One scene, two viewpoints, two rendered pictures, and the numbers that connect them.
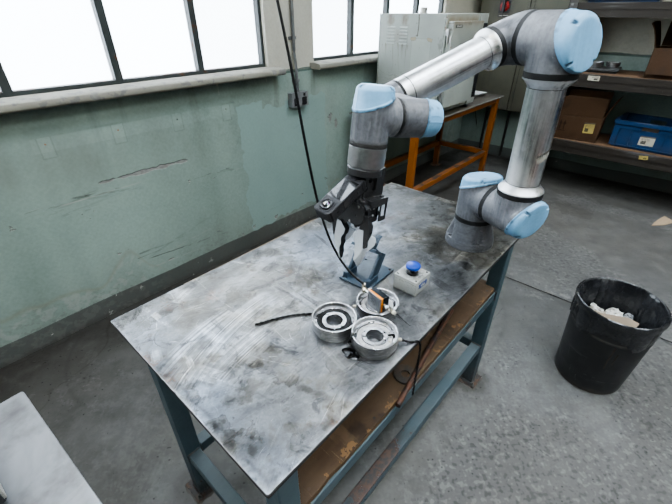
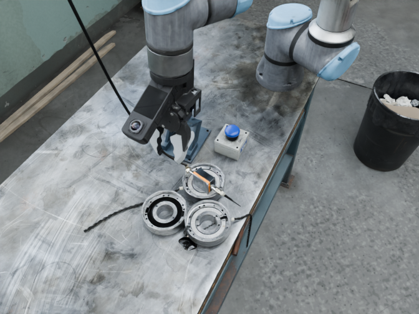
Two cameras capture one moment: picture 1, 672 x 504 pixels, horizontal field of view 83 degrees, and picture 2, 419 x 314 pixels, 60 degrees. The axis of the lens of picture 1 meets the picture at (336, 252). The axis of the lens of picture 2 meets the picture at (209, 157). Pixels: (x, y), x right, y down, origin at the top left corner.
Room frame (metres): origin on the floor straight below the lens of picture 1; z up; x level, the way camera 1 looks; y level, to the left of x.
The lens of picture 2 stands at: (0.24, -0.01, 1.56)
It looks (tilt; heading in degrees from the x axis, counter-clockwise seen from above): 52 degrees down; 347
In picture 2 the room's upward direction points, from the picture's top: 2 degrees counter-clockwise
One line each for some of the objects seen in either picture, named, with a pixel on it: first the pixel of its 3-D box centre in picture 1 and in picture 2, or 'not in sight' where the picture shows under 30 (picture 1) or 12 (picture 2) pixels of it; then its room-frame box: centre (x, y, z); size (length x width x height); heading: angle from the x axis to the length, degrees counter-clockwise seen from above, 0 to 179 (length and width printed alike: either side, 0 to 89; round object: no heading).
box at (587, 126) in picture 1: (583, 115); not in sight; (3.61, -2.26, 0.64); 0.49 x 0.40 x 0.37; 53
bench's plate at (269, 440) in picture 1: (358, 266); (174, 131); (0.94, -0.07, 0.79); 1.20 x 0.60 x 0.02; 138
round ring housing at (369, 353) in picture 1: (374, 338); (207, 223); (0.62, -0.09, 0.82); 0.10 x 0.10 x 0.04
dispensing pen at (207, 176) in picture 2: (385, 304); (212, 185); (0.70, -0.12, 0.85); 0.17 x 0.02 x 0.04; 36
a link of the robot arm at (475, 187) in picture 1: (480, 194); (288, 31); (1.08, -0.44, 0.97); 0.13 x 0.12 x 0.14; 26
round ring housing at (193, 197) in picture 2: (377, 306); (204, 184); (0.73, -0.10, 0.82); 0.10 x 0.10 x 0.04
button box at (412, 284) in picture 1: (412, 278); (232, 140); (0.84, -0.21, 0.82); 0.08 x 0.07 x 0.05; 138
